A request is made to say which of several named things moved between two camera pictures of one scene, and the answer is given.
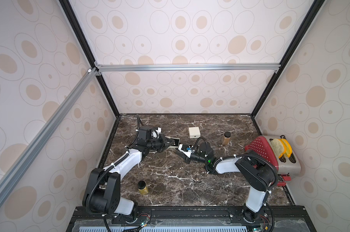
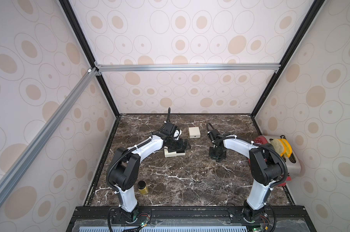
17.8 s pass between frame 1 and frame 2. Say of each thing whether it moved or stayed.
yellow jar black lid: stayed
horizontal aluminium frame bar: stayed
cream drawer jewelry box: moved
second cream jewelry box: stayed
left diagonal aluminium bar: stayed
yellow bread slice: stayed
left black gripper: moved
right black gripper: moved
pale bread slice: stayed
